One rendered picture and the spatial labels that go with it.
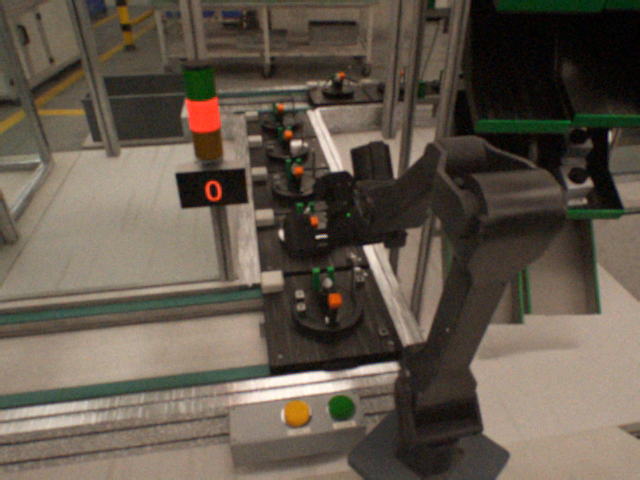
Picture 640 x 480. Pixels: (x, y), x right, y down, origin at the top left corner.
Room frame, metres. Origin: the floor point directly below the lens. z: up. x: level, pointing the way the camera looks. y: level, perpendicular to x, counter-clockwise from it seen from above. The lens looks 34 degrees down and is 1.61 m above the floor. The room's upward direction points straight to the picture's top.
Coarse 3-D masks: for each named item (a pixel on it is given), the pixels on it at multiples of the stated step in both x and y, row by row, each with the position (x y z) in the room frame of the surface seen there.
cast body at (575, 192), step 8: (560, 168) 0.70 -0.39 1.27; (568, 168) 0.70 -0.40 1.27; (576, 168) 0.69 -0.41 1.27; (584, 168) 0.71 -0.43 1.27; (560, 176) 0.70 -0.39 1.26; (568, 176) 0.69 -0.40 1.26; (576, 176) 0.68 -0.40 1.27; (584, 176) 0.68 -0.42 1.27; (560, 184) 0.69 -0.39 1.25; (568, 184) 0.68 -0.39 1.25; (576, 184) 0.67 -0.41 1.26; (584, 184) 0.68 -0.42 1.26; (592, 184) 0.68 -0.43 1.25; (568, 192) 0.67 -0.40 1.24; (576, 192) 0.68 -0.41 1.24; (584, 192) 0.68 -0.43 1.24; (568, 200) 0.68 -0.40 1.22; (576, 200) 0.68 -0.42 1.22; (584, 200) 0.68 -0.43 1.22; (568, 208) 0.68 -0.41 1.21; (576, 208) 0.68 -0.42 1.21
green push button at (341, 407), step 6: (336, 396) 0.49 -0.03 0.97; (342, 396) 0.49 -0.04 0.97; (330, 402) 0.48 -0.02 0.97; (336, 402) 0.48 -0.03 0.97; (342, 402) 0.48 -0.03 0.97; (348, 402) 0.48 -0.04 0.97; (330, 408) 0.47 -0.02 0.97; (336, 408) 0.47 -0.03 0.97; (342, 408) 0.47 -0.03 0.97; (348, 408) 0.47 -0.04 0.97; (330, 414) 0.47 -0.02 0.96; (336, 414) 0.46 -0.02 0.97; (342, 414) 0.46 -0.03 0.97; (348, 414) 0.46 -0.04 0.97
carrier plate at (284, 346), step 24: (288, 288) 0.76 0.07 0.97; (360, 288) 0.76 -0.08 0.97; (288, 312) 0.69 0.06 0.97; (384, 312) 0.69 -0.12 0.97; (288, 336) 0.63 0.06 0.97; (312, 336) 0.63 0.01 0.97; (360, 336) 0.63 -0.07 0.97; (288, 360) 0.57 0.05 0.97; (312, 360) 0.57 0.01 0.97; (336, 360) 0.57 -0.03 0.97; (360, 360) 0.58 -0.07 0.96
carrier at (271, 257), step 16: (256, 224) 1.00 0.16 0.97; (272, 224) 1.00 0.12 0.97; (320, 224) 0.97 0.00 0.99; (272, 240) 0.94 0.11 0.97; (272, 256) 0.87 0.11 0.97; (288, 256) 0.87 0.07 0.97; (304, 256) 0.87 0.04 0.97; (320, 256) 0.87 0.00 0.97; (336, 256) 0.87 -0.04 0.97; (288, 272) 0.82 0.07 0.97; (304, 272) 0.82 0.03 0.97; (320, 272) 0.83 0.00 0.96
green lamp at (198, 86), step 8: (184, 72) 0.76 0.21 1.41; (192, 72) 0.75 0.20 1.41; (200, 72) 0.75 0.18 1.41; (208, 72) 0.76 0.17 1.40; (184, 80) 0.76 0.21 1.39; (192, 80) 0.75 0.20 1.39; (200, 80) 0.75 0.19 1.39; (208, 80) 0.76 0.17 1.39; (184, 88) 0.76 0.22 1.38; (192, 88) 0.75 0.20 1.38; (200, 88) 0.75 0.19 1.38; (208, 88) 0.76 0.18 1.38; (216, 88) 0.78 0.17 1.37; (192, 96) 0.75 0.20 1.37; (200, 96) 0.75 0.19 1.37; (208, 96) 0.76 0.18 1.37; (216, 96) 0.77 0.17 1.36
